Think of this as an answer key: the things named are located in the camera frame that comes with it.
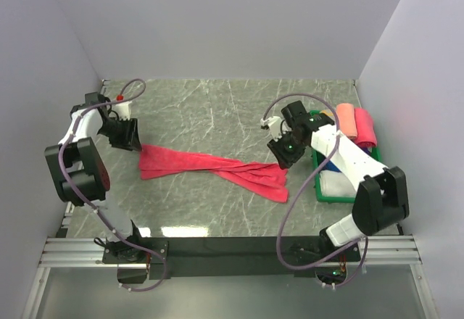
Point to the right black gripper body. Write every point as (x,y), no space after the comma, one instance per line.
(287,148)

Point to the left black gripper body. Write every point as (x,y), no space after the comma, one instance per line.
(117,131)

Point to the red towel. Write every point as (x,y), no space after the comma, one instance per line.
(267,180)

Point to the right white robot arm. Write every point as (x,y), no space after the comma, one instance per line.
(381,192)

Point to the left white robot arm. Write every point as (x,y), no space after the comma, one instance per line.
(79,174)

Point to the blue towel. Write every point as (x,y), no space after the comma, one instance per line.
(331,166)

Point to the white rolled towel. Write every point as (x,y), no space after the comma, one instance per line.
(336,184)

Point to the green plastic bin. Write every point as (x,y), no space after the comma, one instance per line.
(374,154)

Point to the orange rolled towel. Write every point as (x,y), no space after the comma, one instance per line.
(346,116)

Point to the purple towel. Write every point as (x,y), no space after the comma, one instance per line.
(366,150)

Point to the pink rolled towel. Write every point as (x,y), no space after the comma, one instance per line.
(366,137)

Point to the black base beam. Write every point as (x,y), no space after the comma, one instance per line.
(213,256)

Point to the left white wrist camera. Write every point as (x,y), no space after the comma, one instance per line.
(122,107)

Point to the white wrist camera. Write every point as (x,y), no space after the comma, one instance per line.
(122,107)
(275,125)

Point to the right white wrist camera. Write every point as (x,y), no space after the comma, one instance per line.
(275,125)

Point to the aluminium rail frame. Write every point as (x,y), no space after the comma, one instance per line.
(84,253)

